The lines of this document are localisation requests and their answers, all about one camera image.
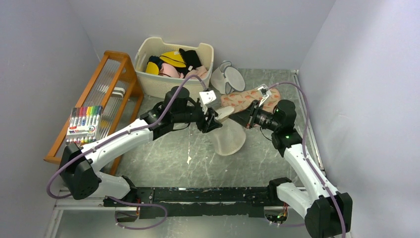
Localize yellow garment in basket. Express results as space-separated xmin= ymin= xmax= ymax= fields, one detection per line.
xmin=145 ymin=51 xmax=186 ymax=75

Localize white mesh laundry bag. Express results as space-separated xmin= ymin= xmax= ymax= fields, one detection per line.
xmin=208 ymin=106 xmax=246 ymax=156

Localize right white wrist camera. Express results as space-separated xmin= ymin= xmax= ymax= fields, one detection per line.
xmin=257 ymin=84 xmax=272 ymax=108

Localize white blue-trimmed mesh bag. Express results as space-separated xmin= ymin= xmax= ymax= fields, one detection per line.
xmin=210 ymin=60 xmax=246 ymax=95

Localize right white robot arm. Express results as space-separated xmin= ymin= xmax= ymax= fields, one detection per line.
xmin=229 ymin=100 xmax=353 ymax=238

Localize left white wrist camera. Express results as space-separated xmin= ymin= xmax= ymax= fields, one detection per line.
xmin=199 ymin=90 xmax=217 ymax=106

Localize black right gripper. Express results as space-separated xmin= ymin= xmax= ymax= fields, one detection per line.
xmin=229 ymin=100 xmax=280 ymax=132

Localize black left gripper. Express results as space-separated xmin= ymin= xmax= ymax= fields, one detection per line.
xmin=173 ymin=102 xmax=223 ymax=134

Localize pink garment in basket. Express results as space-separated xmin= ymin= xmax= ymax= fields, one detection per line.
xmin=158 ymin=63 xmax=208 ymax=79

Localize black garment in basket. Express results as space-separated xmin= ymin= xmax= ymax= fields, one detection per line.
xmin=179 ymin=49 xmax=202 ymax=71

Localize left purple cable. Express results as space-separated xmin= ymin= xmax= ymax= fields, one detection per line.
xmin=46 ymin=74 xmax=208 ymax=200

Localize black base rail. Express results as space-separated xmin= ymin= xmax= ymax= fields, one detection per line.
xmin=103 ymin=187 xmax=283 ymax=219

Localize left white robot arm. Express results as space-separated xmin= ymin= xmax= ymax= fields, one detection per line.
xmin=58 ymin=86 xmax=222 ymax=206

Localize pink floral laundry bag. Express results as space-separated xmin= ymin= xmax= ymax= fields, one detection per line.
xmin=220 ymin=89 xmax=281 ymax=113

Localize coloured marker pen pack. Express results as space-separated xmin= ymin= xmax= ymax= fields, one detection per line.
xmin=65 ymin=106 xmax=103 ymax=144

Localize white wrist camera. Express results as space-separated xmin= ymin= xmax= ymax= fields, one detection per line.
xmin=257 ymin=84 xmax=272 ymax=108
xmin=199 ymin=90 xmax=217 ymax=106

